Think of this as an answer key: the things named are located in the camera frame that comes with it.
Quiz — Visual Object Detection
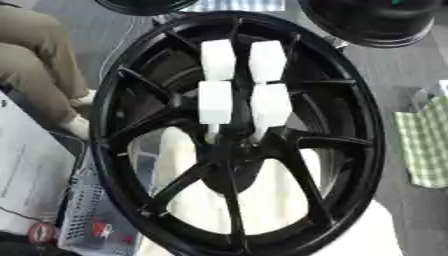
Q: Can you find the white pin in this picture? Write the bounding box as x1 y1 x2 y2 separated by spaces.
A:
246 40 289 84
196 80 235 145
199 39 238 82

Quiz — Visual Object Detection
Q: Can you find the black round wheel rim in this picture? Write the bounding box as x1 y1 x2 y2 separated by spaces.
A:
295 0 448 49

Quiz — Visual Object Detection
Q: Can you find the person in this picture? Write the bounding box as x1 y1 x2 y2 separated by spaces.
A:
0 2 98 141

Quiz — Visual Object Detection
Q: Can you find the black round tyre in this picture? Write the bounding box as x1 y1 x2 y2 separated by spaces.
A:
92 0 200 17

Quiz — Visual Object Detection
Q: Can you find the red round tape roll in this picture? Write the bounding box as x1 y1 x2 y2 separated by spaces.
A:
26 222 60 245

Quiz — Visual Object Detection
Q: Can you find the black spoked wheel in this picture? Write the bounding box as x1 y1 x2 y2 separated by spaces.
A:
87 10 387 256

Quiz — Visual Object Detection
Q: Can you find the green white checked cloth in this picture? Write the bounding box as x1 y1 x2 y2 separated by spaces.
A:
392 96 448 189

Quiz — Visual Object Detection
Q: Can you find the grey perforated basket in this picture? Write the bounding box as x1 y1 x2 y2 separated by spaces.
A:
56 146 154 256

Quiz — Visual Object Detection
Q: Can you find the white paper sheet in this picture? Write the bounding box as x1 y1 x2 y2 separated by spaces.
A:
0 90 77 236

